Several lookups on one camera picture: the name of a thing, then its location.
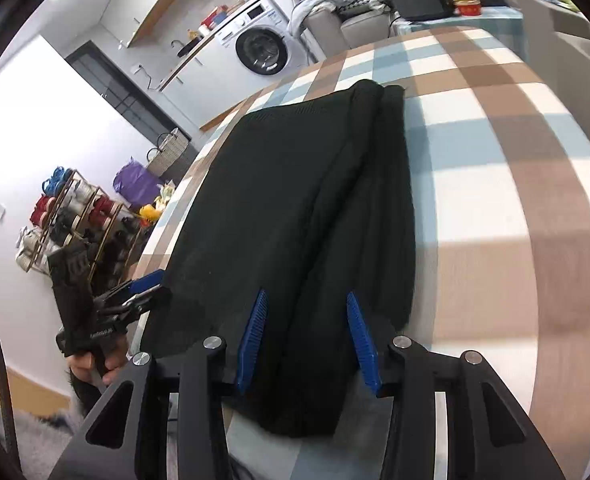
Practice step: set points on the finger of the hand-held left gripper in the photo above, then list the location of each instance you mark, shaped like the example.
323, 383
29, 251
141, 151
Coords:
147, 302
147, 280

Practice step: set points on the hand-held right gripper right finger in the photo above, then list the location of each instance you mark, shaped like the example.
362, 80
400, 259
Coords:
362, 345

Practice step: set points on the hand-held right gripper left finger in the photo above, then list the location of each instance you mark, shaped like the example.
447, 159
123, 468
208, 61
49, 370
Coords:
252, 340

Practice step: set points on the black knit sweater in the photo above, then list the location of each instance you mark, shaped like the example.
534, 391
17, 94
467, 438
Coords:
285, 210

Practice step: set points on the person's left hand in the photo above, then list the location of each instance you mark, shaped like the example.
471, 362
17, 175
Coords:
117, 357

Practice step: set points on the yellow soft item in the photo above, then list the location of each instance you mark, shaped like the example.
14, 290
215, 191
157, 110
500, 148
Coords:
151, 212

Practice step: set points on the wooden shoe rack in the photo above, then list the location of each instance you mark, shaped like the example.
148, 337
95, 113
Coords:
92, 215

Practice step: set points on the purple bag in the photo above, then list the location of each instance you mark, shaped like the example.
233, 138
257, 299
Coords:
137, 185

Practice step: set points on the woven basket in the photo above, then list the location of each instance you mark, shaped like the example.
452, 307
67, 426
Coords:
172, 152

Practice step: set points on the grey fluffy rug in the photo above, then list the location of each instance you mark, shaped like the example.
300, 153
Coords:
30, 440

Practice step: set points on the dark door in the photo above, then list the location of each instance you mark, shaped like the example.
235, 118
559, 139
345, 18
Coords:
125, 95

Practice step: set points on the white kitchen counter cabinet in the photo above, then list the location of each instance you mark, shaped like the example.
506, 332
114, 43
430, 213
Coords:
195, 80

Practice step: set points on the plaid tablecloth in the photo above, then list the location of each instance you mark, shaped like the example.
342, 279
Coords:
500, 185

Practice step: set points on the kitchen faucet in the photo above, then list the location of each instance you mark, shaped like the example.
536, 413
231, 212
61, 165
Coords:
177, 46

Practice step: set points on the white washing machine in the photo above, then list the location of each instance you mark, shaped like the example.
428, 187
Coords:
262, 50

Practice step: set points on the red basket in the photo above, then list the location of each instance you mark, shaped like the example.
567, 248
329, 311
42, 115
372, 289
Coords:
215, 16

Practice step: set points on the grey sofa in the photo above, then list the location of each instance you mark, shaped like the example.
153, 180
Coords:
360, 27

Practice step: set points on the grey garment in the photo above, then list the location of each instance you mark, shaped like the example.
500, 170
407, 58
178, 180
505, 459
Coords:
315, 7

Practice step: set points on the checkered cushion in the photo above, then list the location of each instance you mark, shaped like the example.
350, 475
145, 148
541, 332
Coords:
355, 5

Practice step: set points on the small table with teal cloth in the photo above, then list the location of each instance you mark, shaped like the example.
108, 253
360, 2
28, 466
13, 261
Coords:
495, 22

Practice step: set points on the red bowl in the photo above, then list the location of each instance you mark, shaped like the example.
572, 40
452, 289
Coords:
467, 8

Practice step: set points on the grey upholstered ledge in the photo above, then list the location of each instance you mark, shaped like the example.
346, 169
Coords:
575, 50

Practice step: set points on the white wall cabinets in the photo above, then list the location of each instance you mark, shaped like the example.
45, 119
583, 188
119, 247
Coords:
150, 5

